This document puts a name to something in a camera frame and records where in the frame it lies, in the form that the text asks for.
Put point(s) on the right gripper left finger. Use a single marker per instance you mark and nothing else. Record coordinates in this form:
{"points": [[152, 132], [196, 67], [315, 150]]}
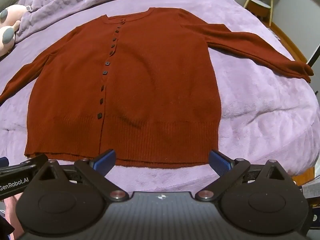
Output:
{"points": [[93, 173]]}

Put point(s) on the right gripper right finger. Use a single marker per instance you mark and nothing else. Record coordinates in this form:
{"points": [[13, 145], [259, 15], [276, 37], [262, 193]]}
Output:
{"points": [[231, 172]]}

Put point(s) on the dark red knit cardigan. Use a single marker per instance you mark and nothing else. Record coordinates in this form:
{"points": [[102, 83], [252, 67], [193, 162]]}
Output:
{"points": [[140, 84]]}

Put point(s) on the purple bed sheet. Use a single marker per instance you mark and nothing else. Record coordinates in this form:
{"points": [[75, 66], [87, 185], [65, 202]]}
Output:
{"points": [[264, 115]]}

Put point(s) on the pink plush toy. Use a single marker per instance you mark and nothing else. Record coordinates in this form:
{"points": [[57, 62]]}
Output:
{"points": [[10, 23]]}

